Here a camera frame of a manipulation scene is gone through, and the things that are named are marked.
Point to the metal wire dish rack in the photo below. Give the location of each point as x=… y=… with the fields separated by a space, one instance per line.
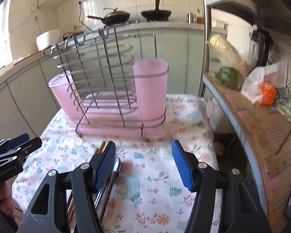
x=102 y=61

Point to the clear container with vegetables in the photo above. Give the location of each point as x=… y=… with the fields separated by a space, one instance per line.
x=234 y=65

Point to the white rice cooker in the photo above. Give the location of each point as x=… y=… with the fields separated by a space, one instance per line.
x=47 y=39

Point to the gas stove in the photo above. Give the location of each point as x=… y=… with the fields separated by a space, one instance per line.
x=126 y=22

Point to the right pink utensil cup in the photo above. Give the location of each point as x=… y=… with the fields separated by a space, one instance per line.
x=151 y=78

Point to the green onions bunch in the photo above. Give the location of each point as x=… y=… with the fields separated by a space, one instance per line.
x=283 y=101

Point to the cardboard shelf liner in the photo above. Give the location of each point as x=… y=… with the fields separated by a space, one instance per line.
x=266 y=137

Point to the stainless steel kettle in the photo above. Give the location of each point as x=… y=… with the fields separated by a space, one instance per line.
x=191 y=18

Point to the metal storage shelf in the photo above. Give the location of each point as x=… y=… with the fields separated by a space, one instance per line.
x=273 y=16

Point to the pink utensil cup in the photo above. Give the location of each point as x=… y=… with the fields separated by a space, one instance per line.
x=66 y=94
x=151 y=78

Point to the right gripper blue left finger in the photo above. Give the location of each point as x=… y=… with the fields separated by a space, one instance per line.
x=88 y=179

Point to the lidded black wok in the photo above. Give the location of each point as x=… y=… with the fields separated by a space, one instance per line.
x=113 y=18

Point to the left pink utensil cup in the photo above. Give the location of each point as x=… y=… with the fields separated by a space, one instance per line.
x=66 y=94

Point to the black blender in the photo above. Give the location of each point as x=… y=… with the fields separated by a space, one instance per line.
x=261 y=44

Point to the pink drip tray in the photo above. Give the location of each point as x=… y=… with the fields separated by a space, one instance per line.
x=115 y=114

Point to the floral tablecloth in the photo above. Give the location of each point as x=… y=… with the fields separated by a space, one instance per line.
x=148 y=195

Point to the person's left hand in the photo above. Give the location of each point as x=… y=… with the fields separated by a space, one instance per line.
x=6 y=203

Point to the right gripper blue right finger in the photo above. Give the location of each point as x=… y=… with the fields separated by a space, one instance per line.
x=201 y=179

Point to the white orange plastic bag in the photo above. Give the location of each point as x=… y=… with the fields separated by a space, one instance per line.
x=260 y=86

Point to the light wooden chopstick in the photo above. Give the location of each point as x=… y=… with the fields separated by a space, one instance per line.
x=70 y=199

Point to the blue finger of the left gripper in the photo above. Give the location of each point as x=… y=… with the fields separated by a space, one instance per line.
x=17 y=141

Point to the black wok with handle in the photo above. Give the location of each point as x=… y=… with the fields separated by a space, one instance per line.
x=156 y=15

